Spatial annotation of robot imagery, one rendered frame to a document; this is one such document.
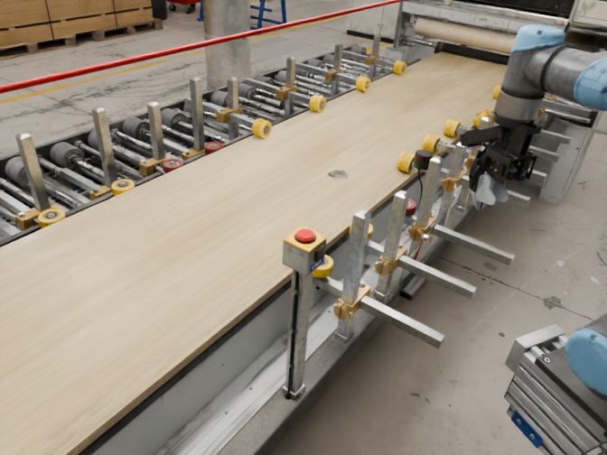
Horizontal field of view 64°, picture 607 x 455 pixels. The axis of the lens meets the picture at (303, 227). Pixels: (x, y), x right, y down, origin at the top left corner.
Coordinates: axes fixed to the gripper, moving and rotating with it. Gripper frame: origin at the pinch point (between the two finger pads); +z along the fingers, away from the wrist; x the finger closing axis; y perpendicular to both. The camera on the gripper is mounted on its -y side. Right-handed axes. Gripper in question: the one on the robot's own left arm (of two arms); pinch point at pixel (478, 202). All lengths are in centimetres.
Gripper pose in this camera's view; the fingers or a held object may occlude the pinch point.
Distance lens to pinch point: 109.0
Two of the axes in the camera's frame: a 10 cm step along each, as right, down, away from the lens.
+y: 4.3, 5.3, -7.3
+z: -0.6, 8.3, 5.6
